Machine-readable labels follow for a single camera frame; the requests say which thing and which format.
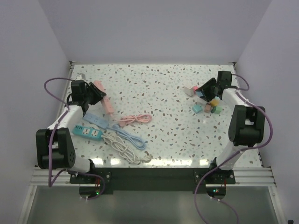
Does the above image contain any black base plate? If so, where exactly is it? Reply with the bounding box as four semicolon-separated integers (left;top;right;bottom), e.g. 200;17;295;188
70;168;236;199

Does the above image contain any pink power strip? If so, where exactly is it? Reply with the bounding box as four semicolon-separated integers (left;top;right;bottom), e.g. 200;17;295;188
93;81;114;114

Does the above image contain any teal plug adapter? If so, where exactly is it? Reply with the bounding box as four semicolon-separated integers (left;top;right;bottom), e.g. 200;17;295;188
192;105;202;114

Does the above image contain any green plug adapter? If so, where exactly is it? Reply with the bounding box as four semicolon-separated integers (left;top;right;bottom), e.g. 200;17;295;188
211;106;222;114

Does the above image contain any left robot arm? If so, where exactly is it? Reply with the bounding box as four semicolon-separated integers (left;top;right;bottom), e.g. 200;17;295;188
36;80;106;183

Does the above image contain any yellow plug adapter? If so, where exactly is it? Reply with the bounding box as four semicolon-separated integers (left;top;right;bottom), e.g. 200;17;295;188
210;99;220;107

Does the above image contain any white cord of teal strip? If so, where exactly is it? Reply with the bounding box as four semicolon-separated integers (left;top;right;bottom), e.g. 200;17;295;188
101;133;154;165

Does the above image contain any white charger cube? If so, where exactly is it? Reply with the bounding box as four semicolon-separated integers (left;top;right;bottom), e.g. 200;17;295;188
183;86;194;97

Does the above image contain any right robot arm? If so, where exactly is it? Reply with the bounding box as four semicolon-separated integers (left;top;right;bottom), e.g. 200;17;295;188
195;71;265;183

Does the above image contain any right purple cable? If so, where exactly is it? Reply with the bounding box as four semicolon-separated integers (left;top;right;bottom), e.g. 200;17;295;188
193;74;273;224

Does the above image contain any blue power strip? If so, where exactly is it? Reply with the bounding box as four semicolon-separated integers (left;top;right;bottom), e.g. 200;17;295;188
83;113;109;129

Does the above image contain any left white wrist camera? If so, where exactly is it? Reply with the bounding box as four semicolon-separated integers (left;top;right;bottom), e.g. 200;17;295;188
76;73;86;81

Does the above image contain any teal power strip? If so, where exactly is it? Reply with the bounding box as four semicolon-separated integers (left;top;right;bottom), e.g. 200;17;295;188
72;125;103;141

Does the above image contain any salmon plug adapter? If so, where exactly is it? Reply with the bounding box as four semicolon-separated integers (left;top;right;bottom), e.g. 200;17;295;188
204;104;213;113

